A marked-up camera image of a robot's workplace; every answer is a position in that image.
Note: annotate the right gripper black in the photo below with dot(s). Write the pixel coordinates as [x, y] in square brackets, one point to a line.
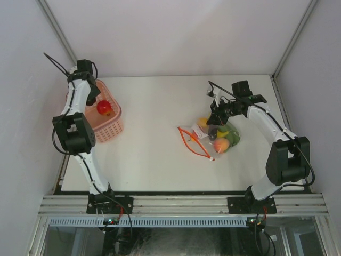
[216, 118]

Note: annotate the orange fake fruit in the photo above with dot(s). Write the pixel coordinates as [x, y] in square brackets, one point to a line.
[202, 122]

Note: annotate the yellow fake chili pepper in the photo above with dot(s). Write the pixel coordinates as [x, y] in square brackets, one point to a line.
[222, 134]

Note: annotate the clear zip top bag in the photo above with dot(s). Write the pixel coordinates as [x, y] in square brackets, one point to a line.
[209, 141]

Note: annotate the orange fake peach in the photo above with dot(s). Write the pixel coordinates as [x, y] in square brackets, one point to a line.
[221, 145]

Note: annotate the green fake lettuce leaf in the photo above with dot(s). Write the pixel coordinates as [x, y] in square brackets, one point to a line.
[234, 135]

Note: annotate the red fake apple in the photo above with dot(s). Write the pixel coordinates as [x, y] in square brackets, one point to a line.
[104, 108]

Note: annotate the dark purple fake fruit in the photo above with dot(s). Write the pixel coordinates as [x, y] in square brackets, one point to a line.
[212, 132]

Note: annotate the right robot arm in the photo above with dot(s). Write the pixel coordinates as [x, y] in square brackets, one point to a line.
[289, 157]

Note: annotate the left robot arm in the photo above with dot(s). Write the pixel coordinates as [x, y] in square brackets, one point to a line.
[84, 155]

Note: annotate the pink plastic basket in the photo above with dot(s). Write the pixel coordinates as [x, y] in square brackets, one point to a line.
[104, 117]

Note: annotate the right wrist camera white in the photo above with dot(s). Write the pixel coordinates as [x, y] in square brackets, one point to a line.
[214, 93]

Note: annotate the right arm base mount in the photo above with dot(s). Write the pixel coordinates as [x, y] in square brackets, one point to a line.
[247, 204]

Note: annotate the aluminium rail frame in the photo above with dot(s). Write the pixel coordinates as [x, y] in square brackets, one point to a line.
[287, 205]

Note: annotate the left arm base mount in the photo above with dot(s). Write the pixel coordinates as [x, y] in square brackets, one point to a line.
[101, 204]

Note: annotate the slotted cable duct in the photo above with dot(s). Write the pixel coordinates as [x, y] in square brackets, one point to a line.
[151, 222]

